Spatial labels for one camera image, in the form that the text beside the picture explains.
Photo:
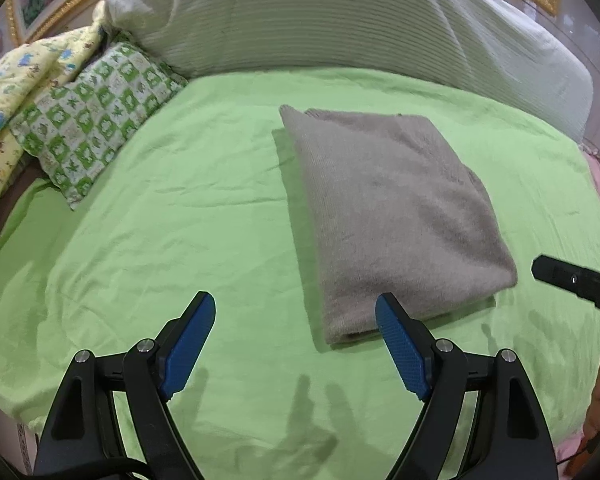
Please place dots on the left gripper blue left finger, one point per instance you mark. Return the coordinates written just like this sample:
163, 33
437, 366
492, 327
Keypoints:
110, 417

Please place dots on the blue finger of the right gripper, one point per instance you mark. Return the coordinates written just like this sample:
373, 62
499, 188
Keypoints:
580, 281

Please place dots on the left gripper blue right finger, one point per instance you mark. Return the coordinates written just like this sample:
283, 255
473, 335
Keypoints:
508, 437

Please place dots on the beige knit sweater brown cuffs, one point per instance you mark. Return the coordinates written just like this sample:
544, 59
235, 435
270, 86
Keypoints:
395, 210

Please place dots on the light green bed sheet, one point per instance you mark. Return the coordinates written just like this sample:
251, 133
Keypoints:
207, 196

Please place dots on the green white patterned pillow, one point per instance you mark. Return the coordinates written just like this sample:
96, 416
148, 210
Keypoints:
76, 130

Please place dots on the large striped white pillow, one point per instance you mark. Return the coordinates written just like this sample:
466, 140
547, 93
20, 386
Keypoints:
487, 47

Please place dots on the yellow floral quilt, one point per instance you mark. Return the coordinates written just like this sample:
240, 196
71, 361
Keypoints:
30, 69

